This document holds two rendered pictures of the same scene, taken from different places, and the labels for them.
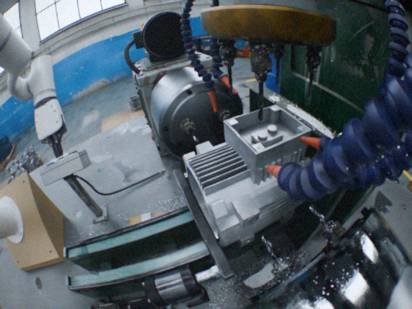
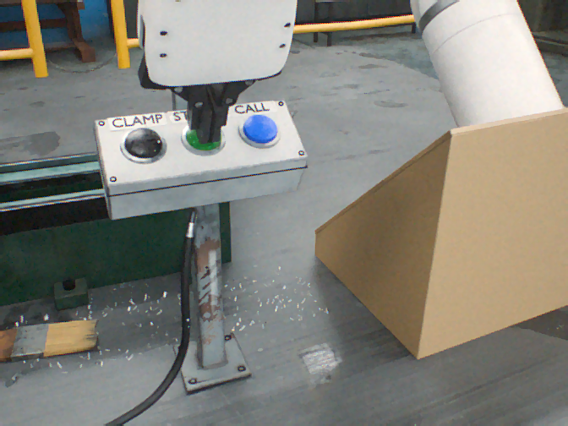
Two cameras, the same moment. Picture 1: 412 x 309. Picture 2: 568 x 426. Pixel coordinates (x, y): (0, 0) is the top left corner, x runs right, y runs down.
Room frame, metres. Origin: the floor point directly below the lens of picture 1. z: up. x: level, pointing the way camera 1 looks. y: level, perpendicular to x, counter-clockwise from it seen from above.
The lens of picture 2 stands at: (0.84, 0.47, 1.25)
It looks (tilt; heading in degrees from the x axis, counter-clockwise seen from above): 28 degrees down; 176
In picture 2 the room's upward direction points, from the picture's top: 1 degrees clockwise
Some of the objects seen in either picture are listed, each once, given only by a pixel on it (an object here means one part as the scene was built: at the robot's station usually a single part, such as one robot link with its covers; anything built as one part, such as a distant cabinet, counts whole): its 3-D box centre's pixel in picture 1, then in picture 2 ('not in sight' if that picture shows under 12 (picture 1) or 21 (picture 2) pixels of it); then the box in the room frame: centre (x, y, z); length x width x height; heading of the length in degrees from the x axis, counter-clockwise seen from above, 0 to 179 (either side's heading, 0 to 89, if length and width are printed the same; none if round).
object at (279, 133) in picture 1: (266, 141); not in sight; (0.25, -0.11, 1.11); 0.12 x 0.11 x 0.07; 107
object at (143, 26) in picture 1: (157, 60); not in sight; (0.84, 0.14, 1.16); 0.33 x 0.26 x 0.42; 17
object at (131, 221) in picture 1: (154, 218); (2, 345); (0.32, 0.19, 0.80); 0.21 x 0.05 x 0.01; 99
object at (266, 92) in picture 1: (297, 169); not in sight; (0.28, -0.22, 0.97); 0.30 x 0.11 x 0.34; 17
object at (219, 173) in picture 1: (246, 183); not in sight; (0.24, -0.07, 1.01); 0.20 x 0.19 x 0.19; 107
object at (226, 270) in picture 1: (198, 218); not in sight; (0.18, 0.03, 1.01); 0.26 x 0.04 x 0.03; 17
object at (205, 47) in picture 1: (208, 47); not in sight; (5.44, -0.53, 0.37); 1.20 x 0.80 x 0.74; 107
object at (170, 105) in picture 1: (188, 104); not in sight; (0.58, 0.03, 1.04); 0.37 x 0.25 x 0.25; 17
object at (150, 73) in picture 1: (173, 94); not in sight; (0.81, 0.10, 0.99); 0.35 x 0.31 x 0.37; 17
